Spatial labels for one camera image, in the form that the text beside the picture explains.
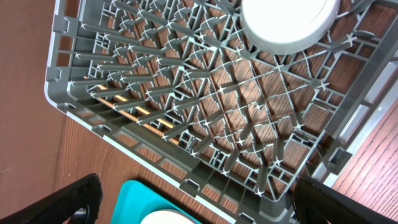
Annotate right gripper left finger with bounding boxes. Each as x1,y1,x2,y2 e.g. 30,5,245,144
1,173,103,224

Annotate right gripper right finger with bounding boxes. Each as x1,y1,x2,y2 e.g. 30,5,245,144
293,176,397,224

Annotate large white plate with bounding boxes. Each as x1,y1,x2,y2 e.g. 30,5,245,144
141,210,196,224

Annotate wooden chopstick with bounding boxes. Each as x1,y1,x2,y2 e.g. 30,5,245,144
95,98,179,146
95,85,174,128

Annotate grey bowl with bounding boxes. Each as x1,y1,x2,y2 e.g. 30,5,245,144
240,0,340,55

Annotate grey dishwasher rack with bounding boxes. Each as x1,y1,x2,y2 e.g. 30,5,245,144
45,0,397,223

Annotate teal serving tray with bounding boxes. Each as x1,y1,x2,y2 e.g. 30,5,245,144
110,180,199,224

